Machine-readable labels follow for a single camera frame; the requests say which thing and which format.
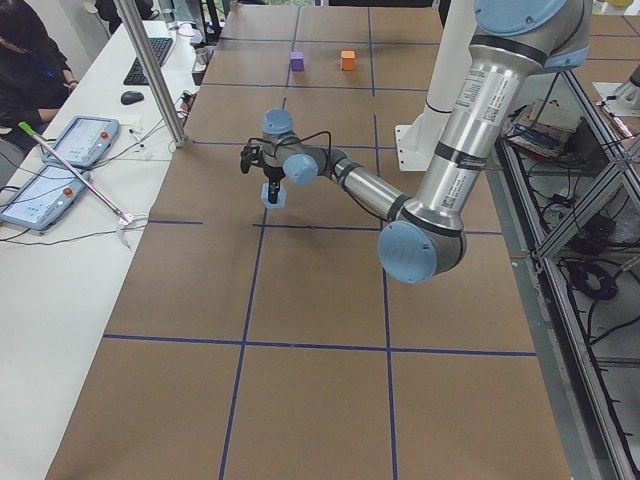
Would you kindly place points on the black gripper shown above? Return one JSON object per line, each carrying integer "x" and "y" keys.
{"x": 273, "y": 175}

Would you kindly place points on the light blue foam block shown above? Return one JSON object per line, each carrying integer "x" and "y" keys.
{"x": 282, "y": 194}

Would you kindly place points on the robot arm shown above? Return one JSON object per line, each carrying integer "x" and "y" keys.
{"x": 424, "y": 235}

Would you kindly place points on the purple foam block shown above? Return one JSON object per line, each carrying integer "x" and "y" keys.
{"x": 297, "y": 61}

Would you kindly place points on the orange foam block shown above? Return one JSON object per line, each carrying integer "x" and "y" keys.
{"x": 347, "y": 60}

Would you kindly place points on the metal cup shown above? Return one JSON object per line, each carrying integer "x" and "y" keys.
{"x": 201, "y": 60}

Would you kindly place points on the metal rod green tip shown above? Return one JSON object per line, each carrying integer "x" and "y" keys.
{"x": 124, "y": 218}

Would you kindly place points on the black computer mouse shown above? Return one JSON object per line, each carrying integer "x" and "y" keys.
{"x": 131, "y": 97}

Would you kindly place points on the upper teach pendant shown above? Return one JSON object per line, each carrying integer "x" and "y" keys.
{"x": 85, "y": 140}

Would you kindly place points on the teach pendant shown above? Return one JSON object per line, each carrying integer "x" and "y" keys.
{"x": 85, "y": 140}
{"x": 43, "y": 199}

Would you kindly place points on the lower teach pendant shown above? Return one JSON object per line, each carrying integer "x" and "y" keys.
{"x": 43, "y": 199}

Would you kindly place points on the seated person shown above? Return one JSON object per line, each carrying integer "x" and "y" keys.
{"x": 36, "y": 80}

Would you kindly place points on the stack of books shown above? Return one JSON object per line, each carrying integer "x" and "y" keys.
{"x": 543, "y": 130}

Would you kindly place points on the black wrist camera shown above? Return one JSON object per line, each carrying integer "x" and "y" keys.
{"x": 251, "y": 156}

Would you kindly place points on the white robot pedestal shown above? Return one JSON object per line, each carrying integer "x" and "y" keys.
{"x": 415, "y": 143}

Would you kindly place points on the aluminium frame post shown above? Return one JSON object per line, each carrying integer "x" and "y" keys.
{"x": 128, "y": 12}

